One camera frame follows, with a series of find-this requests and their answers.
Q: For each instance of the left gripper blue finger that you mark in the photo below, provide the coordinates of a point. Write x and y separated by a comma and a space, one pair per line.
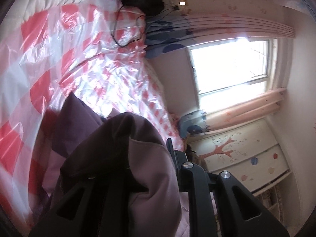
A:
219, 205

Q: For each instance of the lilac and purple padded jacket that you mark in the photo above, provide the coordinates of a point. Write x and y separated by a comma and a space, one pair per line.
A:
118, 178

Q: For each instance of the tree painted white cabinet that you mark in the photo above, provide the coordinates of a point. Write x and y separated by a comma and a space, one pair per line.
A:
253, 156

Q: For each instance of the blue patterned pink curtain right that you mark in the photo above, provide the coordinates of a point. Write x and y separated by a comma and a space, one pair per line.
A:
200, 122

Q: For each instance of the blue patterned pink curtain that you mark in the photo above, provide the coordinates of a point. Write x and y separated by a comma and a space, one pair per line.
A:
200, 122
171, 33

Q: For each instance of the window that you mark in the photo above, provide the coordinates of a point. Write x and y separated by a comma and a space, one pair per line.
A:
233, 71

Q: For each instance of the blue patterned pink curtain left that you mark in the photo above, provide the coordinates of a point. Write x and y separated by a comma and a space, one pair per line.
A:
171, 33

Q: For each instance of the red white checkered bed cover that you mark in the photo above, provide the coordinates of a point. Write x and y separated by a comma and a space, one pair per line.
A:
94, 49

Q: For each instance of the wall power socket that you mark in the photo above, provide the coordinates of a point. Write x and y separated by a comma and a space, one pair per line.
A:
178, 4

